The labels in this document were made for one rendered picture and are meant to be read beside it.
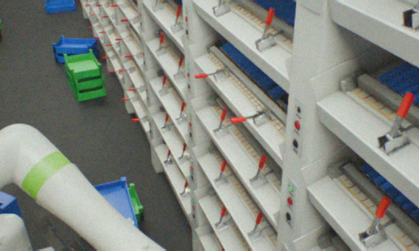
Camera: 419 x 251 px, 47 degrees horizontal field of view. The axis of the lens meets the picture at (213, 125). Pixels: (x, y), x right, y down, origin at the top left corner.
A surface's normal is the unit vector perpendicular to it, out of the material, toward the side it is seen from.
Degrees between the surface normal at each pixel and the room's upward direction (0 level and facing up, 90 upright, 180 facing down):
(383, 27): 109
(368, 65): 90
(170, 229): 0
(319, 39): 90
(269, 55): 19
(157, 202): 0
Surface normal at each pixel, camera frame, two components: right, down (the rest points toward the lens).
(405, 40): -0.88, 0.45
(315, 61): -0.94, 0.18
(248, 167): -0.31, -0.75
